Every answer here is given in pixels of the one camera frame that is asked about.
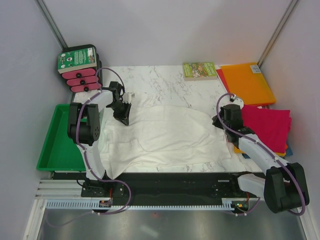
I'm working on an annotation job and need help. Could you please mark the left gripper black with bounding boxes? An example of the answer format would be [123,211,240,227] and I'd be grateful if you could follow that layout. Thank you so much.
[108,101,132,126]

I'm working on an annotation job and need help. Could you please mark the white t shirt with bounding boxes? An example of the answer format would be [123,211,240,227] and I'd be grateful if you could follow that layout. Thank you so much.
[98,93,231,179]

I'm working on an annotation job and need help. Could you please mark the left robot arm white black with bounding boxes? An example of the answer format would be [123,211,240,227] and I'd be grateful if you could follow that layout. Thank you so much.
[67,81,132,197]

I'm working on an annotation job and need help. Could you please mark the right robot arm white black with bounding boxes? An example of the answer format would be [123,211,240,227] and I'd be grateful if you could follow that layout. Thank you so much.
[212,104,310,216]

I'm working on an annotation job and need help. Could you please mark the orange plastic folder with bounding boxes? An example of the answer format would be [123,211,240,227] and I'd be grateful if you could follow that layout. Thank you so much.
[220,62,276,106]

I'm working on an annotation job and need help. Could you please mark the red folder under orange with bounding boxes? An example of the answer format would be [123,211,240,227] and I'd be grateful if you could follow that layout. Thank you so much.
[216,69,270,109]

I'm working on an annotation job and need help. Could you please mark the magenta folded t shirt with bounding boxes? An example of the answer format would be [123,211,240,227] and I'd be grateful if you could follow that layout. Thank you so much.
[241,105,292,153]

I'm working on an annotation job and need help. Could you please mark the light green book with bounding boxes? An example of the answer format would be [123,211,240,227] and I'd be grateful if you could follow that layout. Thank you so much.
[182,62,218,81]

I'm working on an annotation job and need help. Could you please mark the black pink drawer stand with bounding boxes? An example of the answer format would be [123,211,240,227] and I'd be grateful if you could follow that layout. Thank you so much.
[59,44,103,93]

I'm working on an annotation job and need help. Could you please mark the green plastic tray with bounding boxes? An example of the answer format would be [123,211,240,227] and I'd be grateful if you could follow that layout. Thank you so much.
[36,104,86,172]

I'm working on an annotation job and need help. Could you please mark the green book on stand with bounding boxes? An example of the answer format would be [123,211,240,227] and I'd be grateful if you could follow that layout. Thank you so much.
[57,47,97,74]

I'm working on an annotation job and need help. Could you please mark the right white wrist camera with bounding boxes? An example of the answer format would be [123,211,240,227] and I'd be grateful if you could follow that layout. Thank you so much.
[229,94,245,109]

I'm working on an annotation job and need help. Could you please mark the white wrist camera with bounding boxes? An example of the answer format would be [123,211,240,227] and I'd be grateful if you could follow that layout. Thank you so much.
[121,92,135,105]
[229,94,245,109]

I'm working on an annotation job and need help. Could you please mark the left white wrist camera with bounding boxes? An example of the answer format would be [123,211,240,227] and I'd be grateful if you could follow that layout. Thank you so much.
[121,92,135,105]

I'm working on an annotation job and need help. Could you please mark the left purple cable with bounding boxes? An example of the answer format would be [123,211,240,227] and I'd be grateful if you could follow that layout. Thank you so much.
[44,67,132,229]

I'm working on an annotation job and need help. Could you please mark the purple cable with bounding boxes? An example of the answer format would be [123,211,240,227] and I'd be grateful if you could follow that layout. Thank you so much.
[215,92,307,217]
[44,67,132,229]

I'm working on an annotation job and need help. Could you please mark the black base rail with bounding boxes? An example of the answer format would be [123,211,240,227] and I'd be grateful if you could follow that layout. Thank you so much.
[53,172,255,206]

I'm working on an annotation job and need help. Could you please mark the white slotted cable duct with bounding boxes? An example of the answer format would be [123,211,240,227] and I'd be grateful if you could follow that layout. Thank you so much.
[45,199,236,211]

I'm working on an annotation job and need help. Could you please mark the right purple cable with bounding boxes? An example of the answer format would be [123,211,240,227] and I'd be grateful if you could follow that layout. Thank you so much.
[215,92,307,217]

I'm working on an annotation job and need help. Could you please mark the right aluminium frame post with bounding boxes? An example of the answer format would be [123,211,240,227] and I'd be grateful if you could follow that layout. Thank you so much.
[257,0,300,68]

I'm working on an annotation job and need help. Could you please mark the aluminium frame post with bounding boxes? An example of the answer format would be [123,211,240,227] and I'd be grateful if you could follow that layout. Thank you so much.
[35,0,68,49]
[257,0,300,68]

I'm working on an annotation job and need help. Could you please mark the left aluminium frame post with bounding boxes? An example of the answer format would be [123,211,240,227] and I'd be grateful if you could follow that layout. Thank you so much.
[35,0,68,49]

